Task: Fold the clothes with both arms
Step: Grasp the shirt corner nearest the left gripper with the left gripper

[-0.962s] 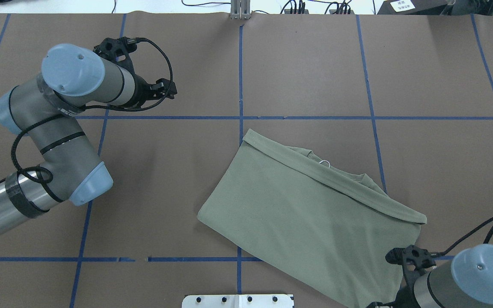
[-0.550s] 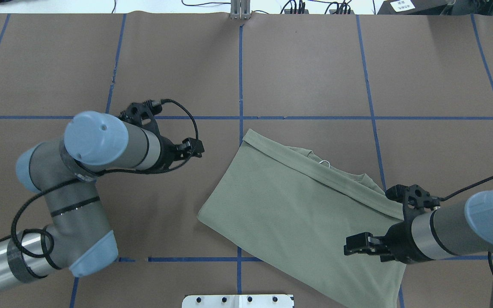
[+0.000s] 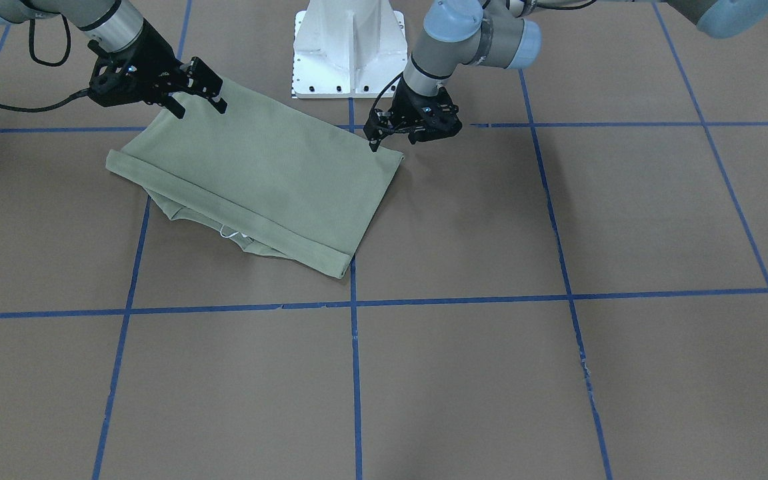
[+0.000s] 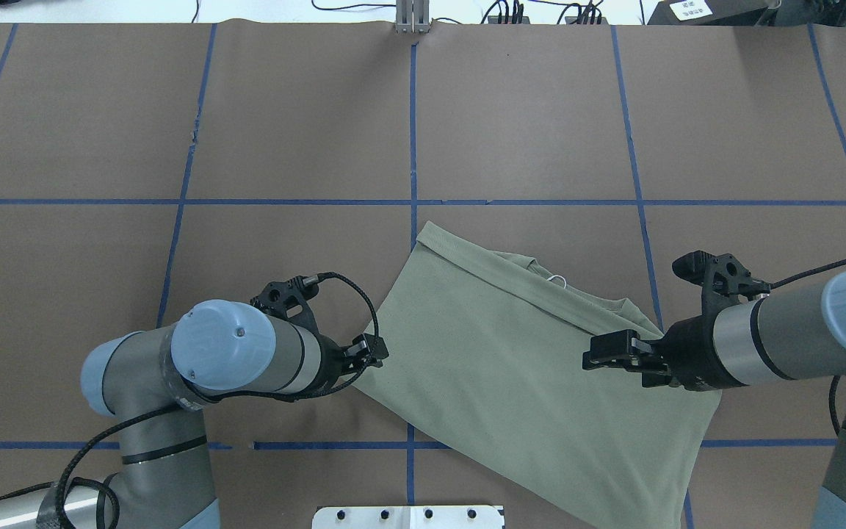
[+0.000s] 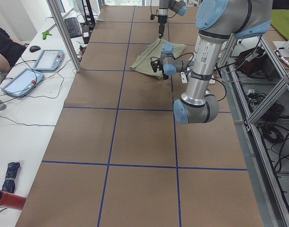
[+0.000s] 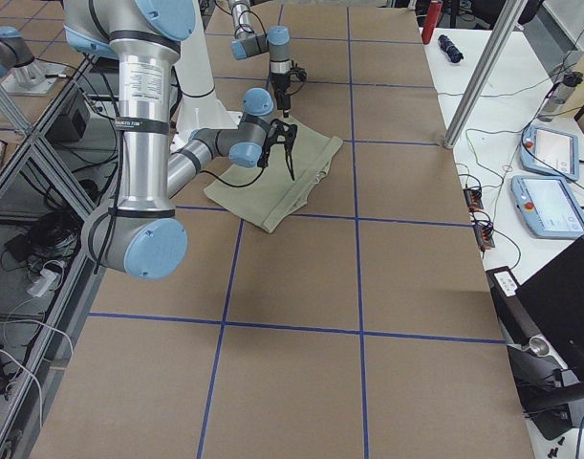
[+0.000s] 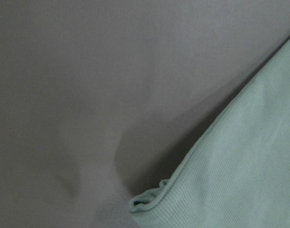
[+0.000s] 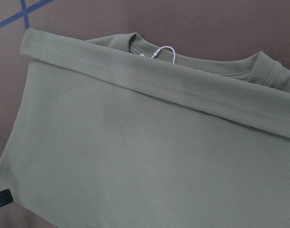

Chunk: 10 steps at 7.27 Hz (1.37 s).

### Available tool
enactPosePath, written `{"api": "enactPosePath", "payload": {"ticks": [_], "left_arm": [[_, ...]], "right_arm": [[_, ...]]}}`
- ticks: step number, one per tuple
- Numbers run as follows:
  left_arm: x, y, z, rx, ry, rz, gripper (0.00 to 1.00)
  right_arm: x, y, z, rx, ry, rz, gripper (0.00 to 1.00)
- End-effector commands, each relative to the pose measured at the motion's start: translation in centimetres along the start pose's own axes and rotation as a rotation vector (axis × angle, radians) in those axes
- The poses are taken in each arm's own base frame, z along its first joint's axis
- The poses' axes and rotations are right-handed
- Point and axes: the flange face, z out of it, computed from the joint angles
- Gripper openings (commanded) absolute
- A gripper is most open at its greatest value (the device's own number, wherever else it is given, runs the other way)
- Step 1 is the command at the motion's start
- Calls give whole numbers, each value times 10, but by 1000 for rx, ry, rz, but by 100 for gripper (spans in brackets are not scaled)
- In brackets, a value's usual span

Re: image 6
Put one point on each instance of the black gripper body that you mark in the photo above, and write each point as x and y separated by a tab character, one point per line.
280	84

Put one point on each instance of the olive green long-sleeve shirt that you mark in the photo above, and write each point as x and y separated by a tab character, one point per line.
265	199

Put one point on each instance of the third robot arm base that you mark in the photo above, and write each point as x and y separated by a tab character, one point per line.
21	74

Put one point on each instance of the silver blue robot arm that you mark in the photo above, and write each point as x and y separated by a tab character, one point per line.
135	230
276	41

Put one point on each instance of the red cylinder tube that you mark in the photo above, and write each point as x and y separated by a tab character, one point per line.
431	20

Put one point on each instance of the folded dark blue umbrella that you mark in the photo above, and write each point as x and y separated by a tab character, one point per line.
453	54

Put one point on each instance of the orange black connector board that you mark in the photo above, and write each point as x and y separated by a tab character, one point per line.
481	222

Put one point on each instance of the blue teach pendant far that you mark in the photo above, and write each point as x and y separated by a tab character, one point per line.
547	151

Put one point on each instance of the blue teach pendant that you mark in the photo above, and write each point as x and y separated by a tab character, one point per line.
548	207
547	151

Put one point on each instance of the blue teach pendant near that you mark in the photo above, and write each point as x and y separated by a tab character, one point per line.
548	207

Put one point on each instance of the grey water bottle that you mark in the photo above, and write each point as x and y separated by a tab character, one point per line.
559	94

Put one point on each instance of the white power strip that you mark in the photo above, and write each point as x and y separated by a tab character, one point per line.
43	283

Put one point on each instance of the black laptop on stand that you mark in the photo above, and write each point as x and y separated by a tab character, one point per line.
544	318

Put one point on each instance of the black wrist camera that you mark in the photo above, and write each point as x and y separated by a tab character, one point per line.
298	73
279	133

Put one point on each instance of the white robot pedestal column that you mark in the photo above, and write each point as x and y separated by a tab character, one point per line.
200	106

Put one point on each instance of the aluminium frame post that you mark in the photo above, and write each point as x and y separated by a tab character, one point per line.
496	43

